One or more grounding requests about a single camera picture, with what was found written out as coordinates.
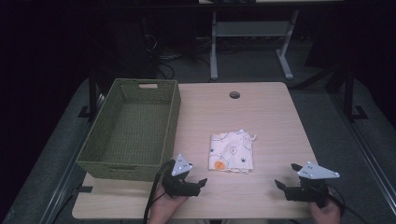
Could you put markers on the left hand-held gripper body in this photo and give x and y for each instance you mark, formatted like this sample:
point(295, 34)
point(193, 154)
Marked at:
point(182, 189)

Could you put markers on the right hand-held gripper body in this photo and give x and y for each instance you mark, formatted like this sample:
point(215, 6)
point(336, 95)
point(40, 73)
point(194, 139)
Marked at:
point(314, 172)

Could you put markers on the person's left hand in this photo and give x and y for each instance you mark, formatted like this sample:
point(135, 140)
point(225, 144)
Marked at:
point(163, 208)

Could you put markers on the person's right hand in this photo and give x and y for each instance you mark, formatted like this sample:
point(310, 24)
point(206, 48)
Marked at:
point(327, 215)

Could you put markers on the folded white printed cloth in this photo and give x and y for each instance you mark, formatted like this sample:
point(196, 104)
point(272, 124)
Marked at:
point(232, 152)

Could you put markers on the green woven basket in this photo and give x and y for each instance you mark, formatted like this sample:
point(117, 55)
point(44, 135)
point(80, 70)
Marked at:
point(137, 137)

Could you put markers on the black metal stand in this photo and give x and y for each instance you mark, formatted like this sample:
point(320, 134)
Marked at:
point(349, 93)
point(92, 93)

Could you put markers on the metal floor rail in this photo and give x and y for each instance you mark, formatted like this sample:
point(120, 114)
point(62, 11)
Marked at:
point(67, 174)
point(367, 149)

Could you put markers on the grey metal table frame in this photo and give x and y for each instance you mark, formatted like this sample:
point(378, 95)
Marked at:
point(252, 29)

